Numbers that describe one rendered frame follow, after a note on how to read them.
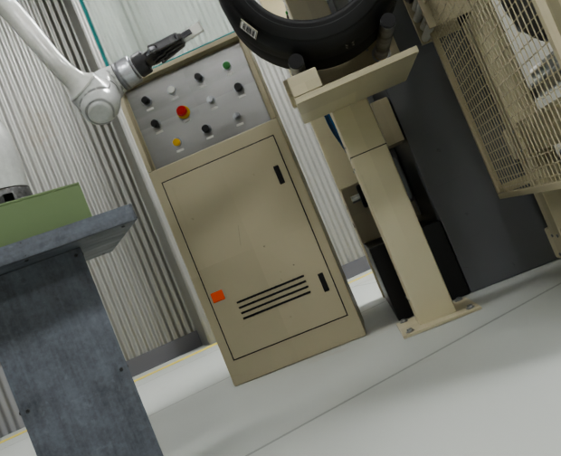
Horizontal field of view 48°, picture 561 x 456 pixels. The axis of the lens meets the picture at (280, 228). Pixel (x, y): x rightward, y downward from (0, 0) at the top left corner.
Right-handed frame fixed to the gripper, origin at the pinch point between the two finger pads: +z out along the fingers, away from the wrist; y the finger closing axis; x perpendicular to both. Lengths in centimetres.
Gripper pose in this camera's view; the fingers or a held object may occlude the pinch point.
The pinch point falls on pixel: (192, 32)
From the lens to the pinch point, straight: 202.5
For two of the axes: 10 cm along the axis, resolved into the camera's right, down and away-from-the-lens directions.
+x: 5.0, 8.6, -0.5
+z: 8.6, -5.0, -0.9
